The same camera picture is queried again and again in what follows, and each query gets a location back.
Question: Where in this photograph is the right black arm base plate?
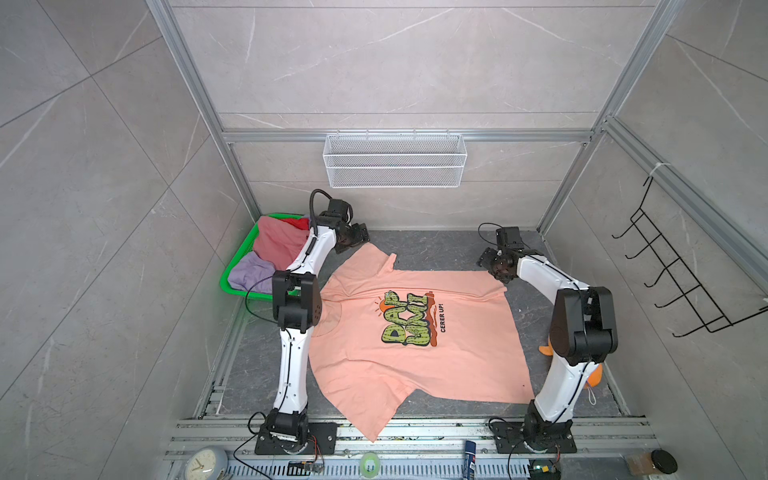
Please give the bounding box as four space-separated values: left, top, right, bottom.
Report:
487 417 577 454

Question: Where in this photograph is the white analog clock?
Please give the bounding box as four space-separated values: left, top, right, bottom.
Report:
182 446 229 480

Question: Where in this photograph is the red t-shirt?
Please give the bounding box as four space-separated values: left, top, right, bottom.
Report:
282 217 310 231

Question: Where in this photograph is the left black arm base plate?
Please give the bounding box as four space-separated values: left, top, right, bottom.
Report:
254 422 339 456

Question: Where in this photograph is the green tape roll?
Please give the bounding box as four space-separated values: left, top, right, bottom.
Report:
359 452 381 479

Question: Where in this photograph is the lavender purple t-shirt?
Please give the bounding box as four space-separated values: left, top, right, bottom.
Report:
227 252 276 295

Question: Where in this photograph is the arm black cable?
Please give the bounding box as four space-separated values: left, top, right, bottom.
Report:
231 188 335 480
477 221 595 421

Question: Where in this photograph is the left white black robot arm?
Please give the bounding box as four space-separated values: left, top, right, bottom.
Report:
264 189 369 452

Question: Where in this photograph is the blue spray can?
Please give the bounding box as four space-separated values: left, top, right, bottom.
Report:
462 440 477 480

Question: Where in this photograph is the black wire hook rack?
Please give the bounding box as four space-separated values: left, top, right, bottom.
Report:
611 175 767 339

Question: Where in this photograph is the dusty rose t-shirt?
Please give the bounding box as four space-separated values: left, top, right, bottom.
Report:
253 216 310 270

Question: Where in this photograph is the aluminium mounting rail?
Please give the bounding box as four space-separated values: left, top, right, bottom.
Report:
157 417 659 479

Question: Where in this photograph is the small black circuit board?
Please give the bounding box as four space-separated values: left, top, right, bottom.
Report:
286 460 325 476

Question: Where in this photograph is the brown jar black lid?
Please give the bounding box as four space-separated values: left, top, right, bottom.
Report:
625 449 678 477

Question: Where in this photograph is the white wire mesh wall basket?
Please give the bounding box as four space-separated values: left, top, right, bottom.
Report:
322 134 468 189

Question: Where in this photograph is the orange shark plush toy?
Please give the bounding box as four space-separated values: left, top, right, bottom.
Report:
538 342 603 388

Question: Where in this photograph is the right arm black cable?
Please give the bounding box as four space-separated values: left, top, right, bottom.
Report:
477 221 595 421

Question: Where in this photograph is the peach pink printed t-shirt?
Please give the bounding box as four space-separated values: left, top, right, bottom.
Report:
309 244 534 442

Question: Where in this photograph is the small green circuit board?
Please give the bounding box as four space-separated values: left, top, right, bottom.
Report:
529 459 561 480

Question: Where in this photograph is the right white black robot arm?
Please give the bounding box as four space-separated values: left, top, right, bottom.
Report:
477 225 618 453

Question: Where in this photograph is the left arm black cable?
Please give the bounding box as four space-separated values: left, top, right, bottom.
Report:
231 188 335 480

